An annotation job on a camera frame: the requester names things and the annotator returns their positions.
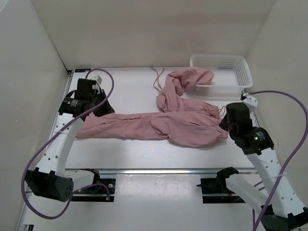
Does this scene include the pink trousers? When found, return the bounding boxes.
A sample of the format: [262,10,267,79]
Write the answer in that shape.
[77,67,228,148]

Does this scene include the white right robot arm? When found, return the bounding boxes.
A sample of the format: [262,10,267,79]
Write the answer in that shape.
[216,103,308,231]

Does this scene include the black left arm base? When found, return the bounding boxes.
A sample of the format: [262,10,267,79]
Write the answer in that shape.
[65,168,116,202]

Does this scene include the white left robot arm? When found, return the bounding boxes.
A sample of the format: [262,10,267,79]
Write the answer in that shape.
[25,76,106,202]

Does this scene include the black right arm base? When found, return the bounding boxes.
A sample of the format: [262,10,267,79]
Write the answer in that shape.
[196,167,245,204]

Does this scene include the white plastic basket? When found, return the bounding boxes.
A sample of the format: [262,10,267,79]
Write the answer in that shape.
[190,54,253,96]

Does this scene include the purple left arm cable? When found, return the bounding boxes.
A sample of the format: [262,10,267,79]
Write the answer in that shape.
[21,68,115,219]

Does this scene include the aluminium table edge rail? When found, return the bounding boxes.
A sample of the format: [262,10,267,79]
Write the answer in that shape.
[64,168,258,176]

